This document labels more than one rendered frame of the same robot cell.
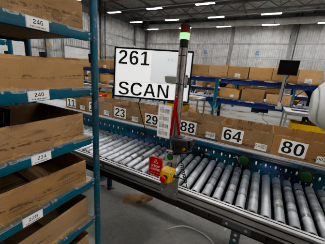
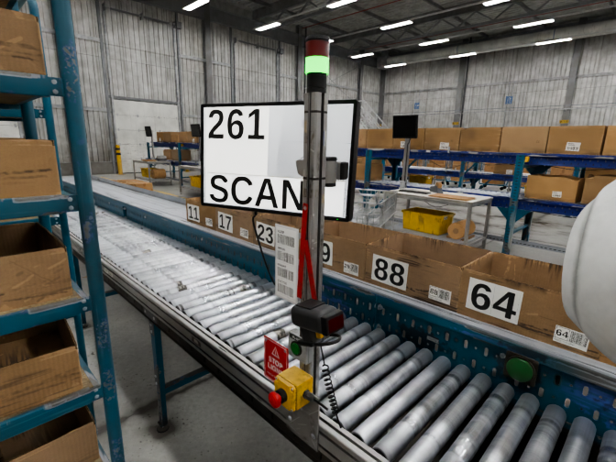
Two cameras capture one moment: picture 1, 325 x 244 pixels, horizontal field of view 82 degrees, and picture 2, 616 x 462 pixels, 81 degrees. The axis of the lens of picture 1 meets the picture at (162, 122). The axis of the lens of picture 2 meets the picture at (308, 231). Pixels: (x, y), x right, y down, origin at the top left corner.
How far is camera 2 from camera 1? 0.40 m
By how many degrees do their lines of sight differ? 17
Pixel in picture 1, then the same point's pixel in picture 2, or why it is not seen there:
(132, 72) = (234, 156)
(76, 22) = (23, 59)
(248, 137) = (536, 308)
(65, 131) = (16, 287)
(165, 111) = (287, 240)
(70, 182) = (37, 391)
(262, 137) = not seen: hidden behind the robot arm
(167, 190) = (298, 422)
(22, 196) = not seen: outside the picture
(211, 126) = (441, 274)
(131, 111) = not seen: hidden behind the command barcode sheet
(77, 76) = (38, 172)
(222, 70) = (534, 137)
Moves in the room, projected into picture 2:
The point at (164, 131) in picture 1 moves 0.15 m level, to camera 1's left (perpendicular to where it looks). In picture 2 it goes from (287, 288) to (235, 280)
